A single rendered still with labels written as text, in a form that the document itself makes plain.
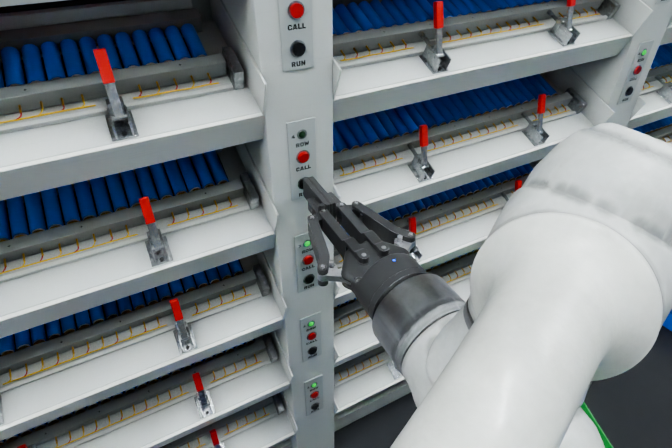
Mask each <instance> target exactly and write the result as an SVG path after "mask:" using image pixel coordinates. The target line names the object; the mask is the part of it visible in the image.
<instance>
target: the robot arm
mask: <svg viewBox="0 0 672 448"><path fill-rule="evenodd" d="M303 194H304V197H305V198H306V200H307V201H308V210H309V212H310V213H311V214H312V215H309V216H308V217H307V222H308V235H309V238H310V241H311V244H312V248H313V251H314V254H315V258H316V261H317V264H318V265H317V278H318V285H319V286H322V287H324V286H327V285H328V283H329V281H332V282H341V283H342V285H343V286H344V287H345V288H347V289H349V290H351V291H352V292H353V293H354V294H355V296H356V298H357V299H358V301H359V303H360V304H361V305H362V307H363V308H364V310H365V311H366V312H367V314H368V315H369V316H370V318H371V319H372V329H373V333H374V335H375V337H376V338H377V339H378V341H379V342H380V344H381V345H382V346H383V348H384V349H385V351H386V352H387V354H388V355H389V356H390V358H391V359H392V361H393V362H394V365H395V367H396V368H397V369H398V371H399V372H400V373H401V374H402V375H403V376H404V378H405V380H406V381H407V383H408V385H409V388H410V390H411V392H412V395H413V399H414V402H415V404H416V407H417V409H416V411H415V412H414V414H413V415H412V417H411V418H410V419H409V421H408V422H407V424H406V425H405V427H404V428H403V430H402V431H401V433H400V434H399V435H398V437H397V438H396V440H395V441H394V443H393V444H392V446H391V447H390V448H605V446H604V443H603V441H602V439H601V436H600V434H599V432H598V429H597V427H596V426H595V424H594V423H593V421H592V420H591V419H590V418H589V417H588V415H587V414H586V413H585V412H584V411H583V409H582V408H581V405H582V404H583V402H584V400H585V397H586V394H587V391H588V389H589V387H590V385H591V384H592V382H593V381H597V380H603V379H607V378H611V377H614V376H617V375H619V374H621V373H623V372H625V371H627V370H629V369H631V368H632V367H634V366H635V365H636V364H638V363H639V362H640V361H641V360H642V359H643V358H644V357H645V356H646V355H647V354H648V352H649V351H650V350H651V348H652V346H653V345H654V343H655V341H656V339H657V336H658V334H659V331H660V329H661V327H662V325H663V323H664V321H665V320H666V318H667V316H668V314H669V313H670V311H671V309H672V145H671V144H668V143H666V142H663V141H661V140H659V139H656V138H654V137H651V136H648V135H646V134H643V133H641V132H638V131H635V130H633V129H630V128H627V127H624V126H621V125H618V124H615V123H601V124H599V125H596V126H594V127H591V128H589V129H588V128H584V129H580V130H578V131H576V132H575V133H573V134H571V135H570V136H569V137H567V138H566V139H564V140H563V141H562V142H560V143H559V144H558V145H557V146H556V147H554V148H553V149H552V150H551V151H550V152H549V153H548V154H547V155H546V156H545V157H544V158H543V159H542V160H541V161H540V162H539V163H538V164H537V165H536V166H535V168H534V169H533V170H532V172H531V173H530V175H529V176H528V178H527V179H526V181H525V182H524V184H523V185H522V187H521V188H519V189H518V190H516V191H515V192H514V193H513V194H512V196H511V197H510V198H509V200H508V201H507V203H506V204H505V206H504V208H503V209H502V211H501V213H500V215H499V216H498V218H497V220H496V222H495V224H494V225H493V227H492V229H491V231H490V233H489V235H488V237H487V239H486V240H485V242H484V244H483V245H482V247H481V248H480V250H479V251H478V253H477V255H476V257H475V259H474V262H473V265H472V269H471V274H470V296H469V298H468V299H467V301H466V302H465V301H464V300H463V299H462V298H461V297H460V296H459V295H458V294H457V293H456V292H455V291H454V290H453V289H452V288H451V287H450V286H449V285H448V284H447V283H446V282H445V281H444V280H443V278H441V277H440V276H438V275H435V274H431V273H429V274H428V273H427V272H426V271H425V270H424V269H423V268H422V266H421V265H420V264H419V263H418V262H417V261H416V260H415V259H414V258H413V257H412V256H410V253H413V252H414V246H415V238H416V234H415V233H413V232H411V231H408V230H405V229H402V228H399V227H398V226H396V225H394V224H393V223H391V222H390V221H388V220H387V219H385V218H384V217H382V216H381V215H379V214H378V213H376V212H375V211H373V210H371V209H370V208H368V207H367V206H365V205H364V204H362V203H361V202H359V201H353V202H352V204H350V205H346V204H345V203H344V202H341V201H340V200H339V199H338V198H337V197H336V195H335V194H334V193H332V192H329V193H327V192H326V191H325V189H324V188H323V187H322V186H321V185H320V184H319V183H318V181H317V180H316V179H315V178H314V177H313V176H311V177H308V178H304V179H303ZM361 214H362V215H361ZM336 217H337V221H336ZM342 227H343V228H344V229H343V228H342ZM322 231H323V232H324V234H325V235H326V236H327V238H328V239H329V240H330V241H331V243H332V244H333V245H334V247H335V248H336V249H337V250H338V252H339V253H340V254H341V256H342V258H343V265H342V270H340V269H338V268H337V265H336V264H335V263H334V261H333V260H330V254H329V250H328V248H327V245H326V242H325V239H324V236H323V233H322ZM347 233H348V234H349V235H348V234H347Z"/></svg>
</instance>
